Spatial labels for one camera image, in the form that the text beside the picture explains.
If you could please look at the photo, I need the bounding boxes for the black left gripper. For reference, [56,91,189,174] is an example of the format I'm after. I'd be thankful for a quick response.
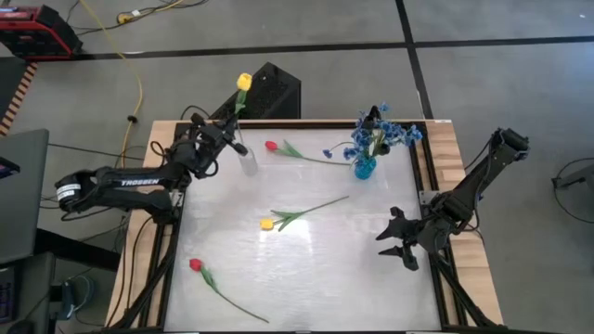
[187,112,250,158]

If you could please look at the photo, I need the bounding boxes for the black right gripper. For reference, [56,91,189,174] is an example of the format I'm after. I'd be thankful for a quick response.
[374,206,447,273]

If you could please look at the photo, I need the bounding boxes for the yellow artificial tulip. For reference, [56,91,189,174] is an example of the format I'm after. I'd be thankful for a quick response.
[259,195,351,233]
[233,71,254,159]

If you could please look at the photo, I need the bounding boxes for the blue artificial flower bunch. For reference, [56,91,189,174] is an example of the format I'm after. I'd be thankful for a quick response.
[322,101,424,163]

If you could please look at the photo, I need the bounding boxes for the clear glass vase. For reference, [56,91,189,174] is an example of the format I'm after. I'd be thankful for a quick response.
[238,143,260,177]

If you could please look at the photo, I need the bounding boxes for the blue glass vase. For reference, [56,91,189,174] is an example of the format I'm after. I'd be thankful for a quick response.
[354,155,378,181]

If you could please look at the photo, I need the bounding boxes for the red artificial tulip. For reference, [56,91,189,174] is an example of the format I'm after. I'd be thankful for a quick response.
[188,257,271,325]
[264,138,353,167]

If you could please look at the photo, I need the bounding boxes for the black perforated computer case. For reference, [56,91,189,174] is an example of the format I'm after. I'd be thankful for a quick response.
[208,61,303,121]

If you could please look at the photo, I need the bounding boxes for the gray stand foot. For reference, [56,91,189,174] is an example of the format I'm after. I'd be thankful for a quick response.
[551,164,594,191]

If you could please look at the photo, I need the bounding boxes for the black desk foot bar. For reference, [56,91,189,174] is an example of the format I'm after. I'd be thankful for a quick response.
[34,226,122,273]

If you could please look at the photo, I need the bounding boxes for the red black equipment case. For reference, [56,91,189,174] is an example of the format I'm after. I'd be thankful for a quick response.
[0,3,84,62]

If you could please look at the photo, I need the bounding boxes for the black orange striped floor mat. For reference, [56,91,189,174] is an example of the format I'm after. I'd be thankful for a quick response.
[0,58,39,136]

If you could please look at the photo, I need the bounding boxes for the black aluminium table frame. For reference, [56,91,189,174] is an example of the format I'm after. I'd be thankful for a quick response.
[104,119,505,334]

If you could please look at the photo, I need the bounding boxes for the yellow extension cable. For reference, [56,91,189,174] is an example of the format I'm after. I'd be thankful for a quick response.
[78,0,144,157]

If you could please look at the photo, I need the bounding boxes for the black floor cable loop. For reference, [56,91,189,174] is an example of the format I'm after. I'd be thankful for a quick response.
[549,157,594,237]

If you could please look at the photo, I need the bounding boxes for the black cable with yellow plug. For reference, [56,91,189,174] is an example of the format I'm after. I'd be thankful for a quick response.
[64,0,210,37]

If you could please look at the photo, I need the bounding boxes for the blue black cabled device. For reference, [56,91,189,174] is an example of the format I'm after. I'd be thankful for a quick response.
[58,274,97,322]

